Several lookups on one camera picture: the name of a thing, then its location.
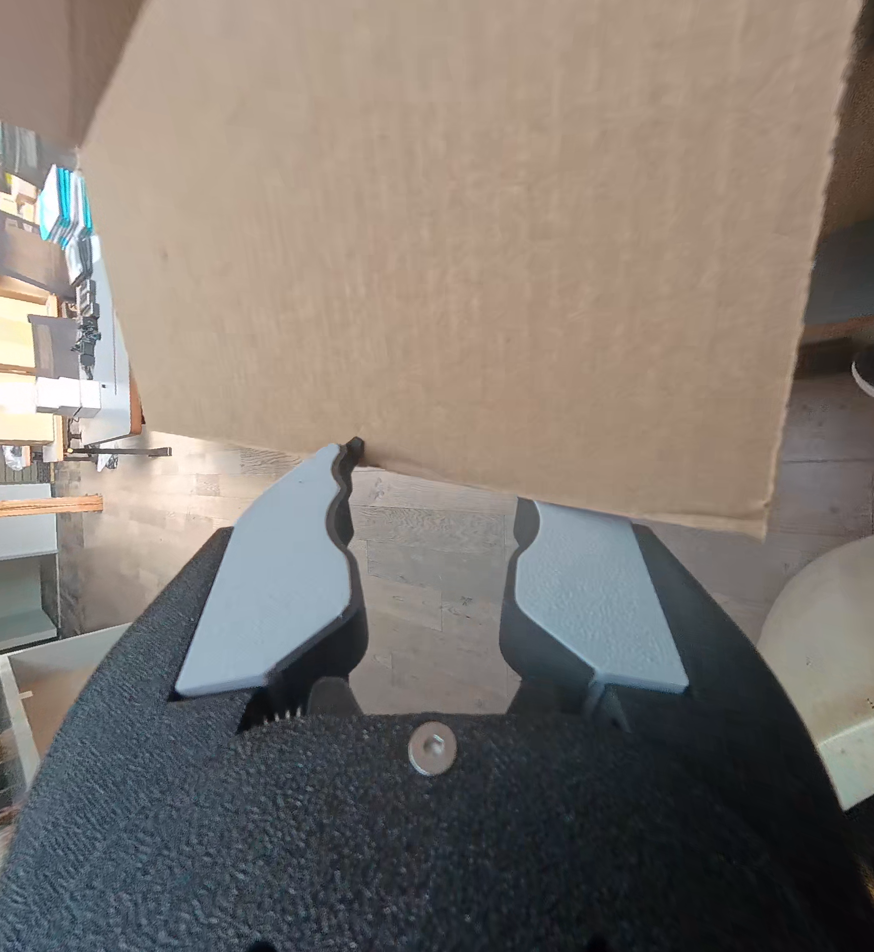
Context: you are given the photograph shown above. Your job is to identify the stack of blue packets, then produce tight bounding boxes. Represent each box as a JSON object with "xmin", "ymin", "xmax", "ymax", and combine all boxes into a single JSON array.
[{"xmin": 39, "ymin": 165, "xmax": 94, "ymax": 250}]

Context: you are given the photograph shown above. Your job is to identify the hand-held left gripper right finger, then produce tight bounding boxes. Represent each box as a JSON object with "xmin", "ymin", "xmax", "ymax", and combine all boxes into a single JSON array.
[{"xmin": 498, "ymin": 497, "xmax": 691, "ymax": 716}]

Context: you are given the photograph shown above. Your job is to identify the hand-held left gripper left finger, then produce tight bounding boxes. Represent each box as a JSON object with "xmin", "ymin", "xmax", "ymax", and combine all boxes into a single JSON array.
[{"xmin": 173, "ymin": 437, "xmax": 370, "ymax": 700}]

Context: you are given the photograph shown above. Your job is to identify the beige round planter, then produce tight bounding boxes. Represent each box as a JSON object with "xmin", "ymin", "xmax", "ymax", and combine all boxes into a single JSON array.
[{"xmin": 755, "ymin": 528, "xmax": 874, "ymax": 812}]

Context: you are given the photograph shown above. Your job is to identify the large brown cardboard box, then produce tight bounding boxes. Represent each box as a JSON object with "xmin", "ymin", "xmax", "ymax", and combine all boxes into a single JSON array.
[{"xmin": 0, "ymin": 0, "xmax": 874, "ymax": 540}]

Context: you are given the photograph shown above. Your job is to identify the stack of white boxes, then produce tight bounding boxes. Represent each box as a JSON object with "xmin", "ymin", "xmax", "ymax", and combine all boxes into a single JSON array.
[{"xmin": 35, "ymin": 375, "xmax": 103, "ymax": 417}]

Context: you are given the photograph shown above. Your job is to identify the grey desk with black legs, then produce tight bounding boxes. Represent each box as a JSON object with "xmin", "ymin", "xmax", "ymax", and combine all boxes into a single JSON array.
[{"xmin": 58, "ymin": 237, "xmax": 174, "ymax": 466}]

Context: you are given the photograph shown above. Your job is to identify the white open crate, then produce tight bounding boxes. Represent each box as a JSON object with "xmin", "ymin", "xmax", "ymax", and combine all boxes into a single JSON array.
[{"xmin": 0, "ymin": 623, "xmax": 134, "ymax": 789}]

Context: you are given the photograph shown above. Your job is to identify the grey-blue low platform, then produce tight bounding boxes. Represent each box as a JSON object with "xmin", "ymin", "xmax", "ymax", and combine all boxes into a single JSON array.
[{"xmin": 805, "ymin": 222, "xmax": 874, "ymax": 345}]

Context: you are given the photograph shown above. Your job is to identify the dark brown panel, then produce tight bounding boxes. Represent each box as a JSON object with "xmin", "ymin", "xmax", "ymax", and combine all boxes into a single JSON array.
[{"xmin": 0, "ymin": 202, "xmax": 73, "ymax": 287}]

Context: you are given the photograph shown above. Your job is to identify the row of black gadgets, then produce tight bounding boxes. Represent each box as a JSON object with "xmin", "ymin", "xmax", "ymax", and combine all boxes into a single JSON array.
[{"xmin": 71, "ymin": 279, "xmax": 103, "ymax": 357}]

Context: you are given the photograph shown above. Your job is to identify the flat cardboard sheet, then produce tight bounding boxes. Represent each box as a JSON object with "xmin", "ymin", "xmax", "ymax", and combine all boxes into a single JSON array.
[{"xmin": 0, "ymin": 368, "xmax": 62, "ymax": 446}]

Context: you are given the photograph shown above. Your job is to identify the wooden post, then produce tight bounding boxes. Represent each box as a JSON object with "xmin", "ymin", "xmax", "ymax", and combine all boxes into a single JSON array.
[{"xmin": 0, "ymin": 495, "xmax": 105, "ymax": 520}]

